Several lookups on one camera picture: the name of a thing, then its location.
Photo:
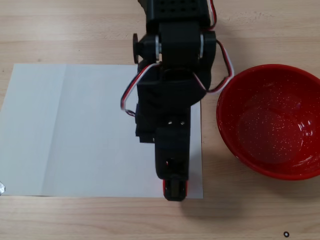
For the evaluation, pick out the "grey tape piece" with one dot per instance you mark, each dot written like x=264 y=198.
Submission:
x=2 y=188

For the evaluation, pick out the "white paper sheet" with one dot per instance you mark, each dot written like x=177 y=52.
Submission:
x=75 y=125

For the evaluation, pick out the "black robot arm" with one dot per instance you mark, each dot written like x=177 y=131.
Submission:
x=175 y=15

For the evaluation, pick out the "red cube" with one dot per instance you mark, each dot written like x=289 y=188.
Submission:
x=163 y=186

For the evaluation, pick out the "red speckled bowl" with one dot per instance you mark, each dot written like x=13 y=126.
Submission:
x=270 y=125

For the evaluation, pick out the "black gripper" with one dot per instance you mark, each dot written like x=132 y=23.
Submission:
x=172 y=150

